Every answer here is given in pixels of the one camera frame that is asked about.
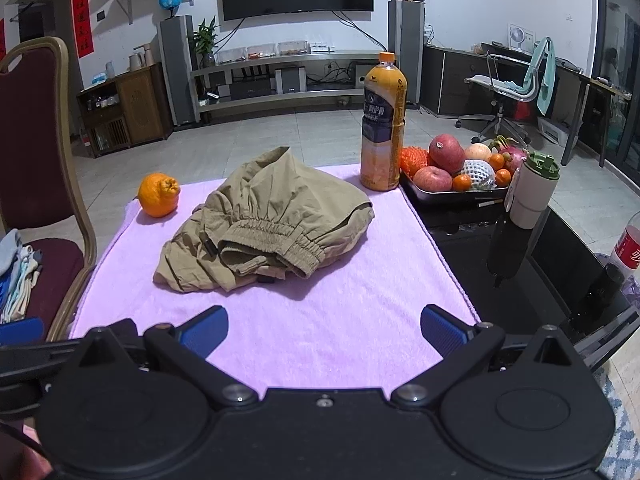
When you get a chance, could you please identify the pile of light clothes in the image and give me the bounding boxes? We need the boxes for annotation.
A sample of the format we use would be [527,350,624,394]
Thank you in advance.
[0,229,46,323]

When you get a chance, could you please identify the grey television stand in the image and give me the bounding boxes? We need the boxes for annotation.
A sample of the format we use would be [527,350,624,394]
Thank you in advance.
[190,50,396,121]

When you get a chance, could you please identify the white office chair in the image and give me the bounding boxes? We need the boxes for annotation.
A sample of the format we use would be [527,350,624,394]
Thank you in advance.
[455,37,556,148]

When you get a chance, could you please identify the metal fruit tray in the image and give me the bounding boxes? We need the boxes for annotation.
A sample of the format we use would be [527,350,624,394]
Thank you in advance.
[400,170,516,211]

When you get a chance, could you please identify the bumpy mandarin orange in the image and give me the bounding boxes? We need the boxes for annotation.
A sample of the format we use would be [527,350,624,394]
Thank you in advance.
[138,173,181,218]

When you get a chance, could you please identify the pink towel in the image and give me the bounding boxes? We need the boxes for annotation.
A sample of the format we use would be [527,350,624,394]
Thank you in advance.
[69,162,482,391]

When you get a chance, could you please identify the dark desk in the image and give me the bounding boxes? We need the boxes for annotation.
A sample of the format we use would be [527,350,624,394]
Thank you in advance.
[560,67,631,166]

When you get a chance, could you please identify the fruit in white foam net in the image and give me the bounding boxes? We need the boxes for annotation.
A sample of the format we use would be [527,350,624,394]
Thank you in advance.
[460,159,496,191]

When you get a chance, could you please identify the black receiver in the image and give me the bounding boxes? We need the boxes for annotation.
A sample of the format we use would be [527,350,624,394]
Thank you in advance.
[230,80,275,101]

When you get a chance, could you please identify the small red apple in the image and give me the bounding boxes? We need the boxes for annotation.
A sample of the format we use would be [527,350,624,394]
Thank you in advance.
[413,166,453,193]

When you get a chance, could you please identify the spiky orange fruit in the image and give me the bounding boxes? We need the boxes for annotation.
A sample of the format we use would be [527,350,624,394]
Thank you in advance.
[400,146,431,177]

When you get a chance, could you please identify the white desk fan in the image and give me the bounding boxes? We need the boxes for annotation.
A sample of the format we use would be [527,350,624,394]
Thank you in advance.
[507,22,536,52]

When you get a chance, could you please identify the potted plant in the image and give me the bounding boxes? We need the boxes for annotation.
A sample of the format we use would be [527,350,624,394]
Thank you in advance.
[192,16,218,68]

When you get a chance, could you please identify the white kettle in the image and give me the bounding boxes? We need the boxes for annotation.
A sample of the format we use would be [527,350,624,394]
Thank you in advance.
[129,45,155,72]

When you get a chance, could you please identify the red soda bottle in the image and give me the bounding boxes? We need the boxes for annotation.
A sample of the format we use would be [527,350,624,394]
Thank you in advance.
[607,210,640,281]

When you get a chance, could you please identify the white box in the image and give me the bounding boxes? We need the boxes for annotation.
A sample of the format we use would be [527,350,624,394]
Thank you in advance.
[537,119,571,146]

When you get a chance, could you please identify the wooden cabinet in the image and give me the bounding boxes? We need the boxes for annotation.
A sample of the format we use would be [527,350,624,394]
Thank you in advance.
[77,62,173,158]

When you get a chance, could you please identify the red padded chair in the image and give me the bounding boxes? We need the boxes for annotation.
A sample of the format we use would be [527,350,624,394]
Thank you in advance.
[0,37,98,346]

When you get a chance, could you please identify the grey subwoofer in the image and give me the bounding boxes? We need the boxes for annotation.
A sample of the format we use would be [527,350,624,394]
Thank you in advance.
[350,61,373,88]

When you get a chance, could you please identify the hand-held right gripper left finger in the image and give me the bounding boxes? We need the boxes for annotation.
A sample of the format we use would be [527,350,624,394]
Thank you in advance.
[75,305,261,407]

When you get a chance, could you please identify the khaki pants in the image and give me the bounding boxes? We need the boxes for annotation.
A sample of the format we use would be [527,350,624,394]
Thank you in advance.
[153,146,376,292]

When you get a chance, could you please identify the grey tower speaker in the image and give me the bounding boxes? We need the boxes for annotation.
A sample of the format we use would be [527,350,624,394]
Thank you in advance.
[159,15,201,127]
[388,0,426,108]

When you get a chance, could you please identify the green towel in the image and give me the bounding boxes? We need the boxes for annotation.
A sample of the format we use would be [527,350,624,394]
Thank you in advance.
[530,37,557,113]

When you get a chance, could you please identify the dark sideboard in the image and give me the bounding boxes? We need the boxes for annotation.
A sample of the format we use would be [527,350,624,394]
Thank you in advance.
[422,44,586,126]

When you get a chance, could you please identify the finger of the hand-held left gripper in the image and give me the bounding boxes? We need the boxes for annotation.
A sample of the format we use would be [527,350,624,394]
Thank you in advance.
[0,339,86,416]
[0,316,45,347]

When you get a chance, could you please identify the white tumbler with green lid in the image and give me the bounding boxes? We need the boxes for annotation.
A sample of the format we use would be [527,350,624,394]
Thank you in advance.
[504,151,561,230]

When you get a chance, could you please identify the person's left forearm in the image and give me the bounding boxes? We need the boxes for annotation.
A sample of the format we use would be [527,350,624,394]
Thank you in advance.
[0,422,53,480]

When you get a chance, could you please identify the dragon fruit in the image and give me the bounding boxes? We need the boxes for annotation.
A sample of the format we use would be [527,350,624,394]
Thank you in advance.
[490,137,530,173]

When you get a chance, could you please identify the silver speaker box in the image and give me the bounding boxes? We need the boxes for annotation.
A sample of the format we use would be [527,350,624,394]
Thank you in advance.
[275,67,307,95]

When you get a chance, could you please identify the large red apple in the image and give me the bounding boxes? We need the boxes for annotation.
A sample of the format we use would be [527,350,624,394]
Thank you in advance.
[429,134,466,175]

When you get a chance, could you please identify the orange juice bottle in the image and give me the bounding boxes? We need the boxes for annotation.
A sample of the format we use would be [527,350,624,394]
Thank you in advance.
[361,51,408,192]

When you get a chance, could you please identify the red paper banner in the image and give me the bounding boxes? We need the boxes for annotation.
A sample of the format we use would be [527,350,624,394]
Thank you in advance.
[70,0,96,59]

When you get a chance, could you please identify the patterned rug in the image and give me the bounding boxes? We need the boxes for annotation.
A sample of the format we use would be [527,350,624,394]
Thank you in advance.
[595,360,640,480]

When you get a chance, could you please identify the glass door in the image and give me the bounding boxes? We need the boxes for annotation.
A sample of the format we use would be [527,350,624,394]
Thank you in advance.
[600,0,640,161]

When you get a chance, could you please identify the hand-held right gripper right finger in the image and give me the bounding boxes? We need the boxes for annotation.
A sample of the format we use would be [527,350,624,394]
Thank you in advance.
[390,304,581,407]

